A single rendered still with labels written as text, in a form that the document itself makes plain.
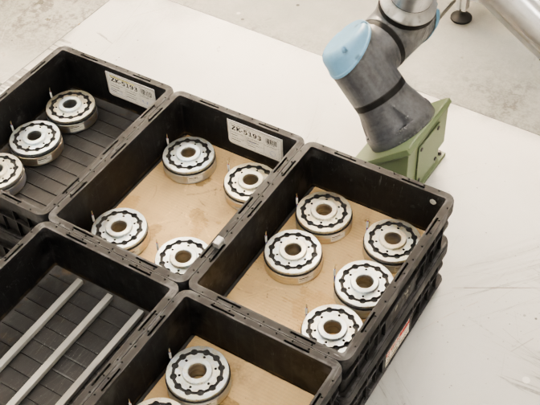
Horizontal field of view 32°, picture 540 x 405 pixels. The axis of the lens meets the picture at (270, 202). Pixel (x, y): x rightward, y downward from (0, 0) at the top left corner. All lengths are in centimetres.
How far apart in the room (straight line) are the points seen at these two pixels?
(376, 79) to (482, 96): 149
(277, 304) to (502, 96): 186
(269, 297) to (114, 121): 57
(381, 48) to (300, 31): 171
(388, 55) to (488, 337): 57
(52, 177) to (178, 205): 27
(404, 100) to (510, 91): 150
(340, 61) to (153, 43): 68
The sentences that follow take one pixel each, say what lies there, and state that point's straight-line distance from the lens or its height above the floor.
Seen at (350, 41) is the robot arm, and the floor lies 101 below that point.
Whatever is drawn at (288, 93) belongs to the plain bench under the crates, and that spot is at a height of 70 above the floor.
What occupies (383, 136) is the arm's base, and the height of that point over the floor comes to 85.
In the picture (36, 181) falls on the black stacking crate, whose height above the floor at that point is 83.
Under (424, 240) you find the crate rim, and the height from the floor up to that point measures 93.
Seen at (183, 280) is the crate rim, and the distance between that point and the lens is 156.
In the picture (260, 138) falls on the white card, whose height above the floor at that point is 90.
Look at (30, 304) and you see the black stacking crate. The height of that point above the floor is 83.
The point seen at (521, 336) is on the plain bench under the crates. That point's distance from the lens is 179.
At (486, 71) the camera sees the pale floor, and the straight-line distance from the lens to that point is 344.
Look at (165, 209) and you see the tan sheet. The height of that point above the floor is 83.
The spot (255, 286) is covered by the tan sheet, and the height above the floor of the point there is 83.
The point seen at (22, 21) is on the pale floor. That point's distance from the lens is 384.
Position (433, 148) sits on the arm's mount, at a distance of 199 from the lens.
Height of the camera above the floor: 213
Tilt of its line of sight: 47 degrees down
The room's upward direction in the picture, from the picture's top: 4 degrees counter-clockwise
